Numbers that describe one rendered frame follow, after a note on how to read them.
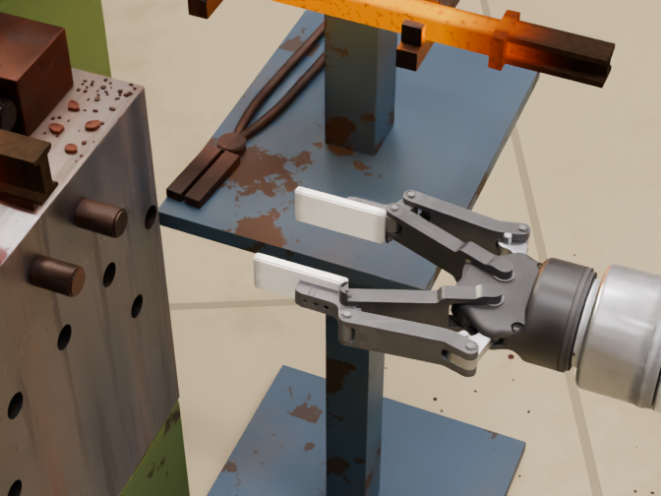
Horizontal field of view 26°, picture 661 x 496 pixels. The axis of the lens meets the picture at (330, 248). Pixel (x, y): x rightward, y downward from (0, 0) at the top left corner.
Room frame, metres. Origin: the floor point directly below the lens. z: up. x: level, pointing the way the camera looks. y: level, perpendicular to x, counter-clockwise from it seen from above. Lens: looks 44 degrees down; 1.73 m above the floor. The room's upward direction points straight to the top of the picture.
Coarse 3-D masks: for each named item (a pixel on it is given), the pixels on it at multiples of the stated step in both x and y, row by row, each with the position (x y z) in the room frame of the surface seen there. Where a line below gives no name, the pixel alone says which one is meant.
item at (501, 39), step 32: (288, 0) 1.12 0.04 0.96; (320, 0) 1.10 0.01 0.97; (352, 0) 1.09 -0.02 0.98; (384, 0) 1.09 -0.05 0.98; (416, 0) 1.09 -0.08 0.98; (448, 32) 1.05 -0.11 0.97; (480, 32) 1.04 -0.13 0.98; (512, 32) 1.04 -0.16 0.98; (544, 32) 1.04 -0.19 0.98; (512, 64) 1.03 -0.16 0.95; (544, 64) 1.02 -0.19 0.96; (576, 64) 1.01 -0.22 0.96; (608, 64) 1.00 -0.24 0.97
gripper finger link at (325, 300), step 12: (300, 288) 0.69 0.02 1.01; (312, 288) 0.70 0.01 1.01; (324, 288) 0.69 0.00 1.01; (300, 300) 0.69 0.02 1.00; (312, 300) 0.69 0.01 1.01; (324, 300) 0.68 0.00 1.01; (336, 300) 0.68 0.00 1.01; (324, 312) 0.68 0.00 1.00; (336, 312) 0.68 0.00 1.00; (348, 336) 0.66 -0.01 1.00
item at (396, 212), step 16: (400, 208) 0.77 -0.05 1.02; (416, 224) 0.75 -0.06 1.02; (432, 224) 0.75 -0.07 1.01; (400, 240) 0.76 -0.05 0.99; (416, 240) 0.75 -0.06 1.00; (432, 240) 0.74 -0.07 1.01; (448, 240) 0.74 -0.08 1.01; (432, 256) 0.74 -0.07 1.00; (448, 256) 0.73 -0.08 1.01; (464, 256) 0.72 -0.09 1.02; (480, 256) 0.72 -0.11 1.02; (496, 256) 0.72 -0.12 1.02; (448, 272) 0.73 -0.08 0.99; (496, 272) 0.70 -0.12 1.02
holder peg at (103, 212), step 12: (84, 204) 0.92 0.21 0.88; (96, 204) 0.92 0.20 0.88; (84, 216) 0.91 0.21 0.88; (96, 216) 0.91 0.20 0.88; (108, 216) 0.91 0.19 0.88; (120, 216) 0.91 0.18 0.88; (84, 228) 0.91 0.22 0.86; (96, 228) 0.90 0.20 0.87; (108, 228) 0.90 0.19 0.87; (120, 228) 0.91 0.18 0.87
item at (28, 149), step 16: (0, 144) 0.84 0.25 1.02; (16, 144) 0.84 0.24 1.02; (32, 144) 0.84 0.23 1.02; (48, 144) 0.84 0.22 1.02; (0, 160) 0.84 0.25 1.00; (16, 160) 0.82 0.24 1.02; (32, 160) 0.82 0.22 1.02; (48, 160) 0.84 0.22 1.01; (0, 176) 0.84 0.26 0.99; (16, 176) 0.83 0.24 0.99; (32, 176) 0.83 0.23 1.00; (48, 176) 0.83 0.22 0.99; (0, 192) 0.83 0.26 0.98; (16, 192) 0.83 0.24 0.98; (32, 192) 0.83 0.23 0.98; (48, 192) 0.83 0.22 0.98
